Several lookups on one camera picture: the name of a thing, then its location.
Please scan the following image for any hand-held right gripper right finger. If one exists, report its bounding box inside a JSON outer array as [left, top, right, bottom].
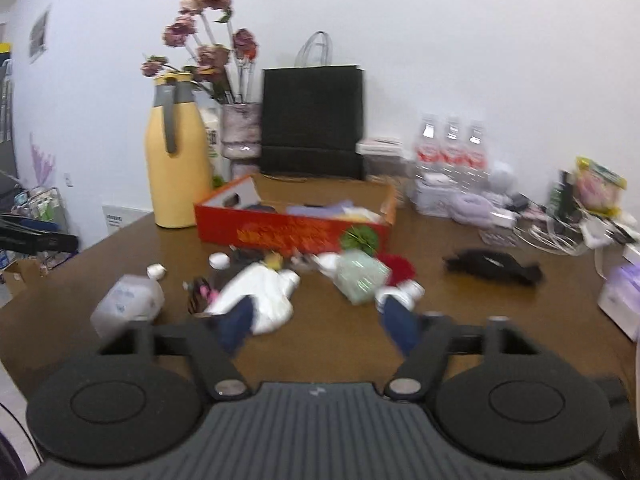
[[380, 297, 548, 403]]

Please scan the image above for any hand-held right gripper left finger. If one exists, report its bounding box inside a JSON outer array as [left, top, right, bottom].
[[100, 296, 257, 402]]

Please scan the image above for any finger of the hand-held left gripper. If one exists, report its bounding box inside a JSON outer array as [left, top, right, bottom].
[[0, 213, 80, 257]]

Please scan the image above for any white tissue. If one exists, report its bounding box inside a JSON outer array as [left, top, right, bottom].
[[206, 262, 302, 337]]

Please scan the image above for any red pompom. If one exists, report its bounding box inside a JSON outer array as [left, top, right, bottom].
[[376, 254, 417, 287]]

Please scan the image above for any clear round lid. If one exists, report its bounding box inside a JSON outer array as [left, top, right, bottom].
[[90, 274, 166, 339]]

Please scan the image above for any red cardboard box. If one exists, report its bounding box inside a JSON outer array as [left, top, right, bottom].
[[194, 174, 399, 259]]

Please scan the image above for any brown cardboard box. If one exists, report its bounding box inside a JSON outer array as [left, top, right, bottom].
[[2, 259, 45, 297]]

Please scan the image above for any black cloth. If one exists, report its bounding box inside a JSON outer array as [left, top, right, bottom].
[[442, 248, 544, 287]]

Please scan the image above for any yellow thermos jug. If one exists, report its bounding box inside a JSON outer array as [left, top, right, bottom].
[[144, 73, 215, 230]]

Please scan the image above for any clear storage box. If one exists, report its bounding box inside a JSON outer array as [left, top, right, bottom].
[[356, 137, 407, 182]]

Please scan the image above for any clear water bottle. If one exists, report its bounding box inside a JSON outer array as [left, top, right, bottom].
[[441, 116, 466, 188], [464, 120, 491, 192], [414, 114, 442, 188]]

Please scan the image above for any white milk carton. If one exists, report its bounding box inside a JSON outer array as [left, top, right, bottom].
[[200, 105, 224, 182]]

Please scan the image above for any pink patterned glass vase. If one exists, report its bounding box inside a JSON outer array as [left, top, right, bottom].
[[220, 102, 264, 159]]

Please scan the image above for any black paper bag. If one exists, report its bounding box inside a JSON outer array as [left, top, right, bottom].
[[259, 31, 366, 181]]

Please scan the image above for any wrapped flower packet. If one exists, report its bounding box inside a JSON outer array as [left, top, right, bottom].
[[571, 156, 629, 207]]

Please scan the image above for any dried pink rose bouquet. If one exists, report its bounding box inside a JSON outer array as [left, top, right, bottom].
[[140, 0, 261, 107]]

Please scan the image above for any wire storage rack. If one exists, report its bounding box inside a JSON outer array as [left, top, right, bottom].
[[14, 186, 72, 241]]

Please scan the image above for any purple coiled cable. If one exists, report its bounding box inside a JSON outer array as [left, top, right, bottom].
[[449, 195, 495, 227]]

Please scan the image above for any white cable bundle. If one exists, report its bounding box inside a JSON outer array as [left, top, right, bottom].
[[515, 222, 586, 257]]

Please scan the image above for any wall vent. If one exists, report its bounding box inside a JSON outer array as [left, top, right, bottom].
[[27, 6, 52, 64]]

